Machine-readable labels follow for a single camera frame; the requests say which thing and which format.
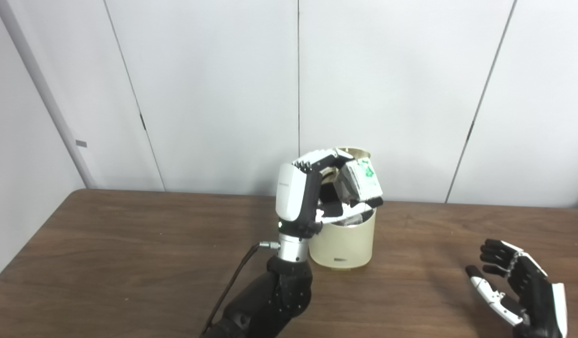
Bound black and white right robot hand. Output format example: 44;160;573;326
465;238;568;338

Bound small white green milk carton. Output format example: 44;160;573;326
340;158;383;203

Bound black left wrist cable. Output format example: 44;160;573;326
200;241;280;336

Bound round cream bin lid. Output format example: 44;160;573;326
336;146;372;165

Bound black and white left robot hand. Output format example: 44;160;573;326
276;148;384;238

